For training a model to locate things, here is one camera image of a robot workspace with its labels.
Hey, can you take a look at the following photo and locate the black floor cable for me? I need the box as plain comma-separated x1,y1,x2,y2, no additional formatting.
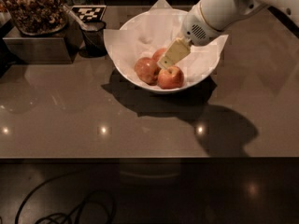
14,171,117,224

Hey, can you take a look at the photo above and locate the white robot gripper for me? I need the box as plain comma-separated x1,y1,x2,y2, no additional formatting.
157,3,228,69

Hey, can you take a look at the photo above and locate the black mesh cup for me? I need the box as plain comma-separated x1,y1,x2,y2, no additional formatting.
81,21,107,57

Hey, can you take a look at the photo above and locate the red apple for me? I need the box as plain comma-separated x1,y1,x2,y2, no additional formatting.
158,65,184,90
134,57,161,85
152,48,166,62

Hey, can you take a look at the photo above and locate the white ceramic bowl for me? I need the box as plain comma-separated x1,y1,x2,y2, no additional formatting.
109,8,221,95

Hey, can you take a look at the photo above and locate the black white marker tag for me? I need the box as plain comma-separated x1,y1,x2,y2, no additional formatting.
72,5,107,21

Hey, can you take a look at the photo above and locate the white scoop utensil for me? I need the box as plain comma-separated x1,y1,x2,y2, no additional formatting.
63,4,93,31

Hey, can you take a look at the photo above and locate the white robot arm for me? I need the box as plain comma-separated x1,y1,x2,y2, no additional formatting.
158,0,299,68

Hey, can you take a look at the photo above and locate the white paper liner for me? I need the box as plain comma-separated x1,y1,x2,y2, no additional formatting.
103,0,229,88

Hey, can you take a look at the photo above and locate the dark metal box stand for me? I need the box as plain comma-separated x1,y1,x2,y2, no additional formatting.
4,21,83,64

